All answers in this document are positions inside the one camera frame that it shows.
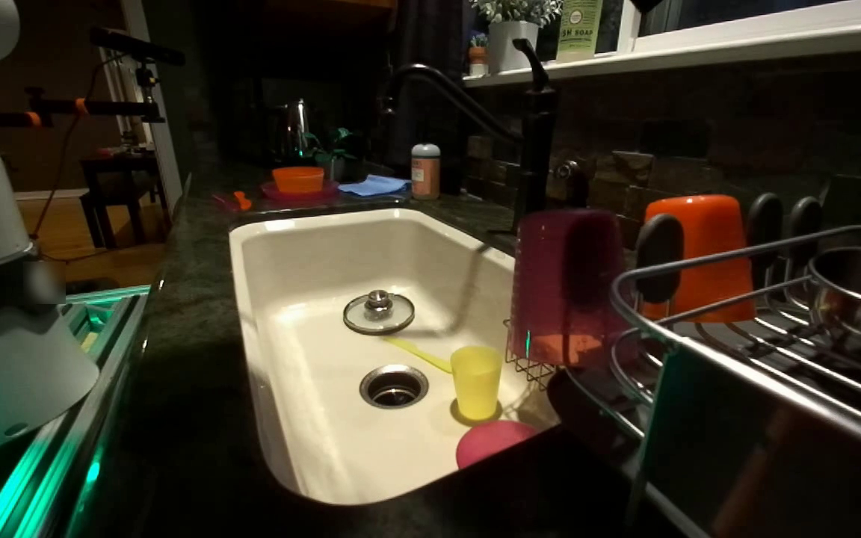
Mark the yellow plastic cup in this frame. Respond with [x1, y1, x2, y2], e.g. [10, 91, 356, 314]
[450, 345, 504, 421]

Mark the purple plastic cup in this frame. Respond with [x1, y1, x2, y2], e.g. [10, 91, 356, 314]
[509, 208, 638, 368]

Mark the orange plastic cup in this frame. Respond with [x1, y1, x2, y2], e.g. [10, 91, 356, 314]
[640, 195, 757, 324]

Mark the glass pot lid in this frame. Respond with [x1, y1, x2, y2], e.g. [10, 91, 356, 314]
[342, 289, 416, 336]

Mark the yellow plastic spoon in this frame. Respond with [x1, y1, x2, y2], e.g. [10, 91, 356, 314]
[382, 336, 453, 374]

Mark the orange canister with grey lid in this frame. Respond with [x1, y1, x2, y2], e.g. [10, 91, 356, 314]
[410, 143, 442, 201]

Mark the blue cloth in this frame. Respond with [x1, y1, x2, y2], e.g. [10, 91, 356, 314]
[338, 175, 411, 198]

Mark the white sink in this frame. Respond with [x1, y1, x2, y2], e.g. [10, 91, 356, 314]
[229, 208, 560, 507]

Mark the pink plastic plate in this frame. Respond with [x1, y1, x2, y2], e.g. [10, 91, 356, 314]
[455, 419, 540, 471]
[260, 180, 340, 202]

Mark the small green plant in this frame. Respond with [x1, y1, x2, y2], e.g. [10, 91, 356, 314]
[303, 127, 357, 182]

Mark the orange plastic bowl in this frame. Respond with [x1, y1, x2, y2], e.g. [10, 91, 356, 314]
[272, 166, 325, 195]

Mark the black tap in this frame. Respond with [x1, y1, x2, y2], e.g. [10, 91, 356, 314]
[379, 38, 590, 235]

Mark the electric kettle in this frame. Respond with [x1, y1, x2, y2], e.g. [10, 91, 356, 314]
[269, 99, 312, 167]

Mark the small orange pot with plant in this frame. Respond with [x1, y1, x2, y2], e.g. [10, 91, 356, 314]
[469, 33, 490, 78]

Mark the white pot with plant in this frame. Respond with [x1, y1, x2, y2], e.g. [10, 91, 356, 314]
[470, 0, 564, 74]

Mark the green soap bottle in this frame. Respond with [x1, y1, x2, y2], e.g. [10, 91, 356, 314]
[555, 0, 605, 64]

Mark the metal dish rack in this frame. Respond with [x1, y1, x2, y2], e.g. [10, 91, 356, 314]
[550, 193, 861, 538]

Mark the dark wooden table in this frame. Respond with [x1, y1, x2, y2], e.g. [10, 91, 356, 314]
[78, 149, 172, 250]

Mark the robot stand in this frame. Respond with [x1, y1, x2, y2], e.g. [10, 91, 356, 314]
[0, 285, 152, 538]

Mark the window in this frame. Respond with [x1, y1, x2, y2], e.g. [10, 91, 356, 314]
[463, 0, 861, 89]

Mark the steel pot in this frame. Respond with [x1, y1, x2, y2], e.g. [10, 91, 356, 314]
[807, 247, 861, 354]

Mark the wire sponge basket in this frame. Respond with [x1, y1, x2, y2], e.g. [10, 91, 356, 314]
[503, 318, 560, 392]

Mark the camera on mount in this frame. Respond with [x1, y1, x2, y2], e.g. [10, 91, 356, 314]
[0, 27, 186, 128]

